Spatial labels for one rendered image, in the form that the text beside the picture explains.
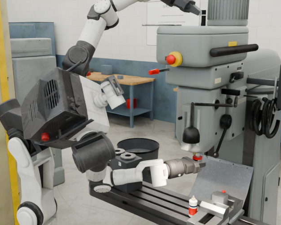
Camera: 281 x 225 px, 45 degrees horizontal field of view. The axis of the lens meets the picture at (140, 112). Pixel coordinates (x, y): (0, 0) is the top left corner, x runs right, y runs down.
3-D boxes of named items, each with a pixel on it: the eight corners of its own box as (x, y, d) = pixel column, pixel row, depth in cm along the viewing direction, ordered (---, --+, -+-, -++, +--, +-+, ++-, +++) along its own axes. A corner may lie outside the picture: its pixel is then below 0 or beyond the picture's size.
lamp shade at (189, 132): (181, 143, 139) (182, 128, 138) (183, 137, 146) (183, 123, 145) (199, 144, 138) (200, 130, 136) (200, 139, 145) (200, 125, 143)
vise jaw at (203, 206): (223, 218, 153) (223, 210, 152) (199, 210, 161) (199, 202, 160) (229, 213, 158) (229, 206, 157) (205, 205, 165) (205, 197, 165)
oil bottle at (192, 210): (194, 218, 166) (195, 198, 164) (187, 215, 169) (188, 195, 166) (198, 215, 169) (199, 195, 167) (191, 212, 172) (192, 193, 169)
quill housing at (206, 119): (208, 158, 152) (212, 89, 144) (170, 148, 164) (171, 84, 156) (226, 147, 166) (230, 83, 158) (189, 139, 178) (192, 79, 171)
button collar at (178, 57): (179, 67, 134) (179, 52, 133) (167, 66, 138) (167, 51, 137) (182, 66, 136) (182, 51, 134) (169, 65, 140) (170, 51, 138)
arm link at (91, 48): (76, 35, 147) (64, 61, 143) (95, 42, 148) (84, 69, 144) (77, 46, 158) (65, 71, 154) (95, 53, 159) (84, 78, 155)
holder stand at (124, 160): (126, 194, 191) (126, 161, 186) (104, 181, 207) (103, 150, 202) (142, 187, 198) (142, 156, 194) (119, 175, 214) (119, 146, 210)
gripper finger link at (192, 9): (197, 17, 148) (186, 10, 150) (201, 10, 147) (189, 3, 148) (196, 16, 147) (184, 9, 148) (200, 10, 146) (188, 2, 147)
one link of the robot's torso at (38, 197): (16, 230, 162) (-1, 138, 152) (39, 212, 178) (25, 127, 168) (42, 234, 157) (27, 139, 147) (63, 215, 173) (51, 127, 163)
